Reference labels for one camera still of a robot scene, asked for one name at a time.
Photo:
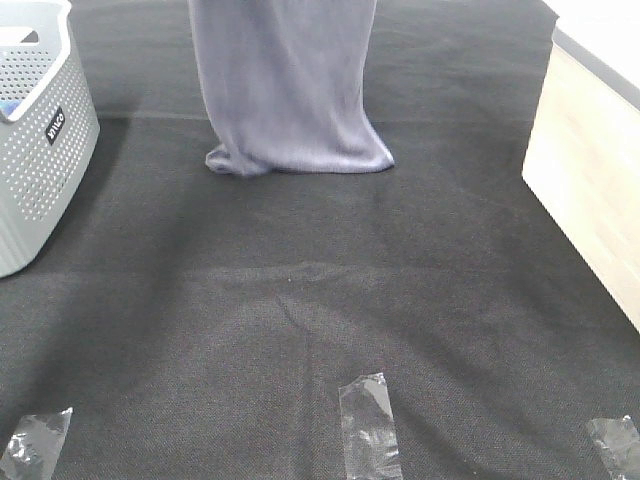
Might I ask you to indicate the cream storage box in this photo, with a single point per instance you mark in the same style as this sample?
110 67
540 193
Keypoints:
582 159

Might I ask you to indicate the grey purple towel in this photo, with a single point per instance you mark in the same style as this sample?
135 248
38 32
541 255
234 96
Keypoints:
282 84

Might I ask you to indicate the clear tape strip left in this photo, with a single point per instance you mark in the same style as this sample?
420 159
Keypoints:
34 448

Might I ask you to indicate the blue towel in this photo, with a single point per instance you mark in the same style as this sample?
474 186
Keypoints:
7 107

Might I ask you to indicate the grey perforated laundry basket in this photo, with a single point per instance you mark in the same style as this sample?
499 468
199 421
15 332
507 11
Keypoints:
48 141

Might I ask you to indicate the clear tape strip middle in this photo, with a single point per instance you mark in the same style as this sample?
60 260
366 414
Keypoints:
368 430

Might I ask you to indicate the black table mat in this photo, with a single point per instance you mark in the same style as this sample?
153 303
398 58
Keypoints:
200 326

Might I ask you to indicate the clear tape strip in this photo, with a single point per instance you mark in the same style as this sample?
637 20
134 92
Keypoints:
617 443
34 448
368 430

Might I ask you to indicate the clear tape strip right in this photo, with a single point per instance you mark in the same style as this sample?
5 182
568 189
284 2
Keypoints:
617 443

